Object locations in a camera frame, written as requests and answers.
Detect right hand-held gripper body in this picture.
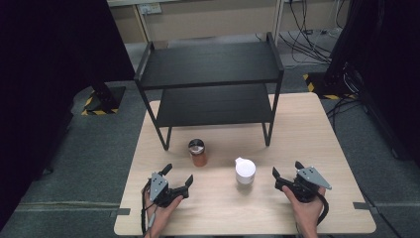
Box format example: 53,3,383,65
282,166,333,203

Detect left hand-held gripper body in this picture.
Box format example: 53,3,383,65
147,172,181,208

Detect white round lidded container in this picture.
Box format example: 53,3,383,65
234,157,257,185

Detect black two-tier shelf rack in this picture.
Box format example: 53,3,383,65
133,31,285,152

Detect person's right hand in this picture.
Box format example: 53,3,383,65
281,184,327,229

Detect person's left hand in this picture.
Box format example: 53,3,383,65
142,184,184,232

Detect glass jar with orange spice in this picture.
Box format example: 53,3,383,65
187,138,208,168

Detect grey tape strip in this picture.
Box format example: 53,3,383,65
109,207,132,218
352,201,379,213

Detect stand base with striped tape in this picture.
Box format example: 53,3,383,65
80,85,127,117
302,72,359,101

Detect black curtain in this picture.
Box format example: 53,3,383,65
325,0,420,167
0,0,136,229

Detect beige office desk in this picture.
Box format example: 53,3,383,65
107,0,352,45

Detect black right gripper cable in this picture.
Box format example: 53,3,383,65
316,194,331,227

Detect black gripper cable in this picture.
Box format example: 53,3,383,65
316,194,331,227
140,187,151,236

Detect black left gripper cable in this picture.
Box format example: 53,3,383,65
140,187,151,236

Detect black cables beside curtain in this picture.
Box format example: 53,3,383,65
325,94,366,131

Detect bundle of black floor cables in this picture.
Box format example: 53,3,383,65
277,0,351,66

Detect white wall socket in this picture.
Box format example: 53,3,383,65
138,2,163,16

